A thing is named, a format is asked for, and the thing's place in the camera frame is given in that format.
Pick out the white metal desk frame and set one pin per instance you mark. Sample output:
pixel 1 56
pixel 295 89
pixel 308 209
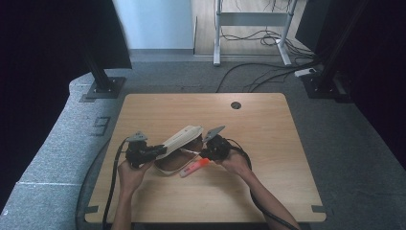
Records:
pixel 252 19

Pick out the white power strip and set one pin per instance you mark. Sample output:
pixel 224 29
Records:
pixel 304 72

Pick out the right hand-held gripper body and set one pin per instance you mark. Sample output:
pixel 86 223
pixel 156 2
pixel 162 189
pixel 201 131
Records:
pixel 218 148

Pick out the black curtain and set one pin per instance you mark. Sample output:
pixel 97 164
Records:
pixel 383 64
pixel 38 64

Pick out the cream pencil case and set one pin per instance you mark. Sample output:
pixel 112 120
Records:
pixel 180 140

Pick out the orange highlighter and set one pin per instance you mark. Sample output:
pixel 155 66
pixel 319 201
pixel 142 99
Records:
pixel 194 167

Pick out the black metal stand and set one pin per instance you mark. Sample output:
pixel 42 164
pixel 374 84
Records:
pixel 103 84
pixel 325 83

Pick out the person's right hand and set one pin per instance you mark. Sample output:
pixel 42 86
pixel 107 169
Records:
pixel 237 163

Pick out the person's left hand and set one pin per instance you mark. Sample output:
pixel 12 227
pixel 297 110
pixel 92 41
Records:
pixel 130 179

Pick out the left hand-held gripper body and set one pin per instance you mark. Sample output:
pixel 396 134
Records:
pixel 137 153

